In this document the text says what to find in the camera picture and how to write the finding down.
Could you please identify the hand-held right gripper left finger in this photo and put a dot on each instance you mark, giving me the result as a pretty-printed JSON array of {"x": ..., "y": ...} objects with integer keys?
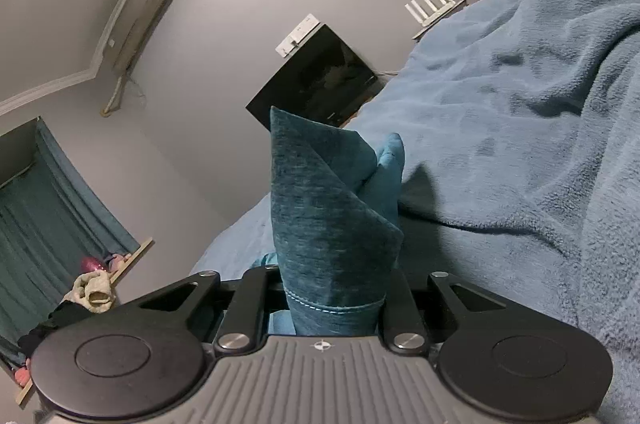
[{"x": 254, "y": 299}]

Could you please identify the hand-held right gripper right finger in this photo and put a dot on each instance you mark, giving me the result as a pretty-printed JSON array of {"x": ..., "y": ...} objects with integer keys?
[{"x": 401, "y": 314}]

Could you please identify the teal hooded sweatshirt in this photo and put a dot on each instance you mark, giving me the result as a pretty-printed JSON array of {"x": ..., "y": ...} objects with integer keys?
[{"x": 320, "y": 224}]

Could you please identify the long wooden ledge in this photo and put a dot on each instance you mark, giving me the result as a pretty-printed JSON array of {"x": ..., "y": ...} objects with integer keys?
[{"x": 132, "y": 259}]

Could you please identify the pink plush toy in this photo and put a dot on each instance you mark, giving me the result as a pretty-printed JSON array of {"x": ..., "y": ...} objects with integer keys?
[
  {"x": 92, "y": 264},
  {"x": 116, "y": 260}
]

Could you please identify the beige cloth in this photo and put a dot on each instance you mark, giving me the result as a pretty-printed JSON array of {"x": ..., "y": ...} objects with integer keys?
[{"x": 95, "y": 291}]

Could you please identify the dark cloth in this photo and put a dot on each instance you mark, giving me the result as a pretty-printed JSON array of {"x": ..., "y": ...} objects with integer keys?
[{"x": 55, "y": 321}]

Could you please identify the blue fleece blanket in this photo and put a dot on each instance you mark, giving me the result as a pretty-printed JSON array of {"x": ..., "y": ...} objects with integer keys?
[{"x": 500, "y": 129}]

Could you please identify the teal curtain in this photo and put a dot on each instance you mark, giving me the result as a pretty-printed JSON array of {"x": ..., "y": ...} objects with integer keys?
[{"x": 45, "y": 214}]

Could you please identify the air conditioner pipe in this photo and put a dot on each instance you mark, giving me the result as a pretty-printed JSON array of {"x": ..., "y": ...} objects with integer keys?
[{"x": 115, "y": 96}]

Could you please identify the white box on television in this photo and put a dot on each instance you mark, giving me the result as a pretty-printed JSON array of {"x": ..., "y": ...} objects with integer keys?
[{"x": 296, "y": 35}]

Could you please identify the white router with antennas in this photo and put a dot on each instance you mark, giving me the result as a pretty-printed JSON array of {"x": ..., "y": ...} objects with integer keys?
[{"x": 432, "y": 6}]

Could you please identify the black wall television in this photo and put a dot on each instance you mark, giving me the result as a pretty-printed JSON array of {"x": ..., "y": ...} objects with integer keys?
[{"x": 315, "y": 79}]

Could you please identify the small wooden wall shelf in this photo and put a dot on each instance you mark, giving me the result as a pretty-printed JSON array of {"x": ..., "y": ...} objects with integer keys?
[{"x": 440, "y": 20}]

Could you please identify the wall air conditioner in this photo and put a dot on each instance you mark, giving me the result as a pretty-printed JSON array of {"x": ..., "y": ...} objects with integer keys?
[{"x": 140, "y": 19}]

